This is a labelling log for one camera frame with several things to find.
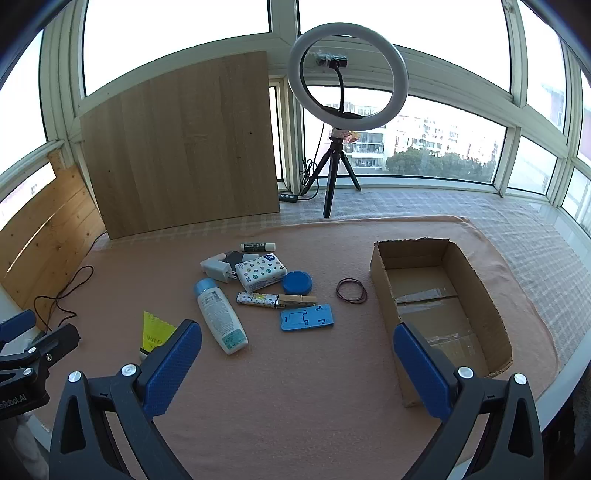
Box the black camera on gooseneck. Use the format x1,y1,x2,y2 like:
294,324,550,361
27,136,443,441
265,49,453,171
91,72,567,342
311,52,363,120

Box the white window frame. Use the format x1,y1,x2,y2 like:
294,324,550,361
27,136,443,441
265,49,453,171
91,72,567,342
0,0,591,222

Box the yellow shuttlecock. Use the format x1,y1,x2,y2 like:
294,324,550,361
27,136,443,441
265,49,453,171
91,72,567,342
140,311,178,362

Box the grey checkered cloth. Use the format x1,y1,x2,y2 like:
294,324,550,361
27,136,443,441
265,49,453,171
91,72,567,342
277,187,578,370

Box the white ring light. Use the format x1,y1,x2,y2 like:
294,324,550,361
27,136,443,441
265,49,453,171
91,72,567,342
289,23,409,129

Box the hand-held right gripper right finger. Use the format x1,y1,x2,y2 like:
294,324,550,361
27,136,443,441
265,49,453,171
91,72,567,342
393,322,546,480

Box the white patterned lighter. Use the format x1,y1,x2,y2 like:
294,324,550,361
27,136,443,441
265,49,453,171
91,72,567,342
236,292,280,308

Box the cardboard box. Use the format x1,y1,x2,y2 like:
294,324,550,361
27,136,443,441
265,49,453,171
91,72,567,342
370,237,514,408

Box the black tripod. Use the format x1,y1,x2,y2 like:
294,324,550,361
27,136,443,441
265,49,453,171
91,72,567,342
302,137,362,219

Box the blue phone stand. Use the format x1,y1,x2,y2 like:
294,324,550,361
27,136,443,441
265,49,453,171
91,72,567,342
280,304,334,332

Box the thin black cable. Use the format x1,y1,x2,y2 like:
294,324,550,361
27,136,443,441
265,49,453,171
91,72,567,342
33,265,94,342

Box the pine plank panel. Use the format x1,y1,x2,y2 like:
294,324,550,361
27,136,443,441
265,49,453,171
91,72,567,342
0,148,108,319

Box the black ring light cable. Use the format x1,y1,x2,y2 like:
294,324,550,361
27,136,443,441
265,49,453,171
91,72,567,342
298,124,325,199

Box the blue round lid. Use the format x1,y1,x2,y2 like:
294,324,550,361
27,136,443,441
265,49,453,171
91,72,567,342
282,270,313,295

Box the apartment buildings outside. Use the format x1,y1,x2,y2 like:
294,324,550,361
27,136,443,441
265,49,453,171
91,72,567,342
351,99,502,181

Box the wooden clothespin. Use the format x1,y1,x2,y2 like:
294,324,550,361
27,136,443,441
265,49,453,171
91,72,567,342
277,294,318,309

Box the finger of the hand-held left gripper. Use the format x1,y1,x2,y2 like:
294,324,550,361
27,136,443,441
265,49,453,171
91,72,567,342
0,310,37,344
0,323,80,377

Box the star patterned tissue pack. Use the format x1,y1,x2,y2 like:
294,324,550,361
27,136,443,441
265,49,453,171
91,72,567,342
235,251,287,292

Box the large light wooden board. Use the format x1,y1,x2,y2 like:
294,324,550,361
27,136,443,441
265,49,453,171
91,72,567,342
79,50,281,240

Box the white lotion bottle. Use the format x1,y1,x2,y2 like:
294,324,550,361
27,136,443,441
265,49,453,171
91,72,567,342
194,278,249,355

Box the white plug charger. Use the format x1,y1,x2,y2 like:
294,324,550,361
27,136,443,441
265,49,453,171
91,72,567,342
200,256,238,284

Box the dark red rubber band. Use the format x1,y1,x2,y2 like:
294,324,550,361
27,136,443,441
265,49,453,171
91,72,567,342
335,278,369,304

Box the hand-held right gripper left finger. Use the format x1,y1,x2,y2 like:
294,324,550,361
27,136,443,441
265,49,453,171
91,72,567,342
48,318,203,480

